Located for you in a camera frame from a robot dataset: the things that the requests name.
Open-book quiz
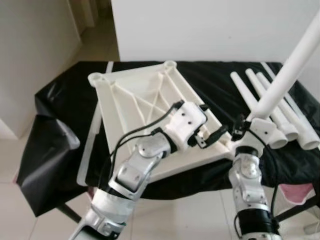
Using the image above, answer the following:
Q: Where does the white plastic table leg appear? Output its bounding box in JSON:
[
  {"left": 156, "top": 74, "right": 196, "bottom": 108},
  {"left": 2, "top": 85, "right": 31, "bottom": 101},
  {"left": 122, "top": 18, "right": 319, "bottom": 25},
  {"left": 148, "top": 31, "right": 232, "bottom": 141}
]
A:
[
  {"left": 245, "top": 69, "right": 302, "bottom": 142},
  {"left": 257, "top": 72, "right": 320, "bottom": 151},
  {"left": 230, "top": 72, "right": 289, "bottom": 150},
  {"left": 249, "top": 11, "right": 320, "bottom": 123}
]

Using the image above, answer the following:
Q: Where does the pink cloth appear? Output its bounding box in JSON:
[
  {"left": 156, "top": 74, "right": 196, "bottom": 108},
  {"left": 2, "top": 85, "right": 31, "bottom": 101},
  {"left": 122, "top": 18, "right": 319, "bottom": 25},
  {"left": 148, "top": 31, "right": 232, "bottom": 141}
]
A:
[
  {"left": 86, "top": 184, "right": 100, "bottom": 197},
  {"left": 277, "top": 182, "right": 313, "bottom": 204}
]

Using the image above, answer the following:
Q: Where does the black metal stand leg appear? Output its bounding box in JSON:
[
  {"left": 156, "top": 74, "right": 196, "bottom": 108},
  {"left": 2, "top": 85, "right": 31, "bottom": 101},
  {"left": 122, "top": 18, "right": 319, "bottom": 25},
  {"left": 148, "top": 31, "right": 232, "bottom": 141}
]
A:
[
  {"left": 55, "top": 202, "right": 81, "bottom": 224},
  {"left": 275, "top": 197, "right": 320, "bottom": 224}
]

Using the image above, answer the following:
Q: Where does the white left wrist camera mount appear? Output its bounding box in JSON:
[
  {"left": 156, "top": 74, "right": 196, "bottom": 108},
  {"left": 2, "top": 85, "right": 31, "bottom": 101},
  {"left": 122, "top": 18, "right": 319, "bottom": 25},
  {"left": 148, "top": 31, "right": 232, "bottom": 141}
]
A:
[{"left": 162, "top": 100, "right": 208, "bottom": 151}]

